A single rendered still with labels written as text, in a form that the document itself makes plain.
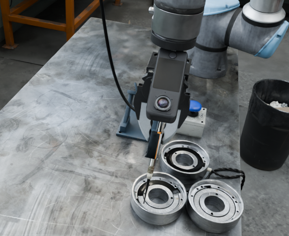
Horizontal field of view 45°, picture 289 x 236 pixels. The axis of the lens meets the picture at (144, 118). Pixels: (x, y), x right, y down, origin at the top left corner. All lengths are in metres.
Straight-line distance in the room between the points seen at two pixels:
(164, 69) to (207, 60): 0.60
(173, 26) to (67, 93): 0.53
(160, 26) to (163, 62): 0.05
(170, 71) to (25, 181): 0.38
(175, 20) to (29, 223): 0.43
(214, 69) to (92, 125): 0.46
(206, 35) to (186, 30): 0.58
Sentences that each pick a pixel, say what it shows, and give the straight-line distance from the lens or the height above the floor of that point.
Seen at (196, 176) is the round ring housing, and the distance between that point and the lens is 0.73.
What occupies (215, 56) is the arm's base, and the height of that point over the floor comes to 0.87.
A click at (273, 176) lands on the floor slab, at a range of 2.10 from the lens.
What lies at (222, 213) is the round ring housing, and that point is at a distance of 0.69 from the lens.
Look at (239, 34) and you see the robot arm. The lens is 1.06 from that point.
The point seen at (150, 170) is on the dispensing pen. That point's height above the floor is 0.89.
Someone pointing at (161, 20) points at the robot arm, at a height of 1.16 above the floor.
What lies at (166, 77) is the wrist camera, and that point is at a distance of 0.52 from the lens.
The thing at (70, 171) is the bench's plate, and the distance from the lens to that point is 0.76.
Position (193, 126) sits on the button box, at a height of 0.83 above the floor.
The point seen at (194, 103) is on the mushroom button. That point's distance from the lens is 0.86.
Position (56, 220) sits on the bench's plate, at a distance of 0.68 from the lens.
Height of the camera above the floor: 1.34
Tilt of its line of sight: 37 degrees down
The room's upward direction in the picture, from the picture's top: 8 degrees clockwise
